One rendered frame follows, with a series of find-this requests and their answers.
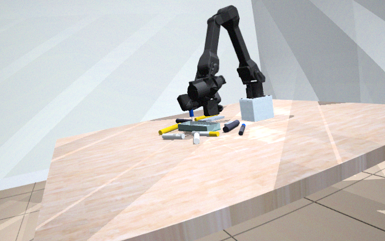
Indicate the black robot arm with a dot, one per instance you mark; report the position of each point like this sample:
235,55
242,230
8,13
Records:
206,83

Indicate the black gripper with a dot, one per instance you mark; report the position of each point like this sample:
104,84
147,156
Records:
187,104

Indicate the keyboard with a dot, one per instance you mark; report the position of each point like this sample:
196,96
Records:
199,126

